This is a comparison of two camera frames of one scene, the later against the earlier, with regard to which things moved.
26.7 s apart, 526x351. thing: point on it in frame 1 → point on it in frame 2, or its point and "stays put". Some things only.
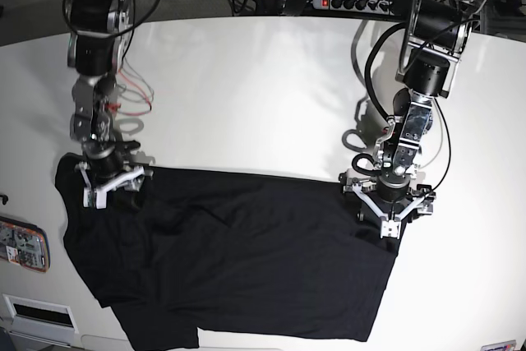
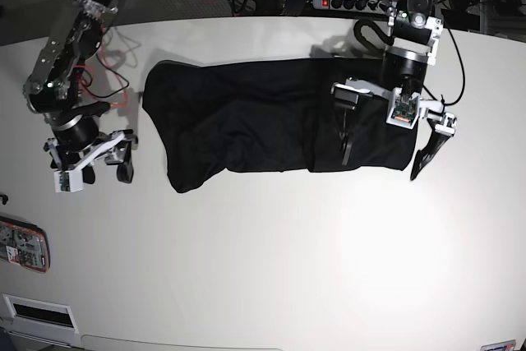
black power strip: [372, 5] stays put
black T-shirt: [233, 253] → [206, 118]
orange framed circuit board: [25, 244] stays put
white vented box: [43, 320] stays put
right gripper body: [392, 199] → [345, 99]
